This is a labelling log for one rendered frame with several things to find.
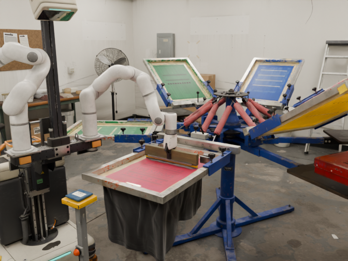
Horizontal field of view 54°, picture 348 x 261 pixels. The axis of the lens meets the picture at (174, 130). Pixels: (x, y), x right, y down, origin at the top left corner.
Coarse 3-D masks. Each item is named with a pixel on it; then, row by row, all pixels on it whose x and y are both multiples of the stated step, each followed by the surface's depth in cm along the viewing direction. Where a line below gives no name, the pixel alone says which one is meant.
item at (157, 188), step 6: (198, 162) 229; (180, 168) 217; (186, 168) 217; (198, 168) 217; (180, 174) 208; (186, 174) 208; (138, 180) 199; (174, 180) 199; (144, 186) 190; (150, 186) 190; (156, 186) 190; (162, 186) 190; (168, 186) 190
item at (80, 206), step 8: (64, 200) 175; (72, 200) 174; (80, 200) 174; (88, 200) 174; (80, 208) 171; (80, 216) 178; (80, 224) 179; (80, 232) 180; (80, 240) 182; (80, 248) 181; (88, 248) 186; (80, 256) 185; (88, 256) 187
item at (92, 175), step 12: (132, 156) 232; (216, 156) 234; (96, 168) 208; (108, 168) 213; (204, 168) 208; (96, 180) 194; (108, 180) 190; (192, 180) 193; (132, 192) 180; (144, 192) 175; (156, 192) 174; (168, 192) 174; (180, 192) 183
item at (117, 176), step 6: (138, 162) 229; (144, 162) 229; (150, 162) 229; (156, 162) 229; (126, 168) 217; (132, 168) 217; (114, 174) 208; (120, 174) 208; (120, 180) 199; (126, 180) 199; (132, 180) 199
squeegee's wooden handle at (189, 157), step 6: (150, 144) 234; (150, 150) 232; (156, 150) 229; (162, 150) 227; (168, 150) 224; (174, 150) 222; (180, 150) 221; (162, 156) 228; (174, 156) 222; (180, 156) 220; (186, 156) 217; (192, 156) 214; (198, 156) 215; (186, 162) 218; (192, 162) 215
